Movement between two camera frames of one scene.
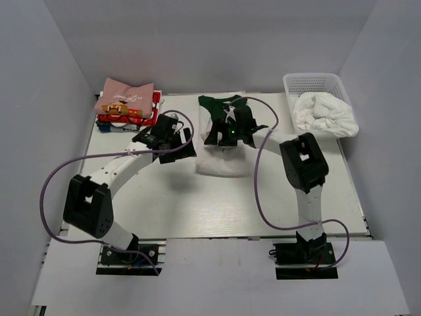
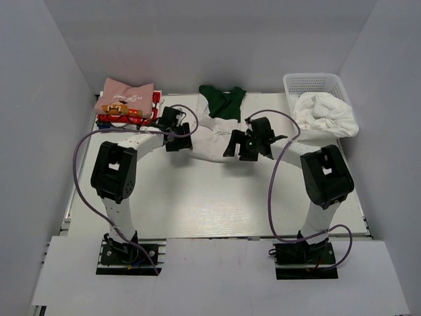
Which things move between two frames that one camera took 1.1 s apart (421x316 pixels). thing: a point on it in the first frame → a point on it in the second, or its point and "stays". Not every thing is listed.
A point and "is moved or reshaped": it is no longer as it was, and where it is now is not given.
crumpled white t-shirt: [323, 110] stays
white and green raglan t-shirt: [216, 160] is moved or reshaped
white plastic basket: [297, 83] stays
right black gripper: [218, 126] → [237, 137]
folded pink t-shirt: [118, 98] stays
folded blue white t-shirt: [104, 127] stays
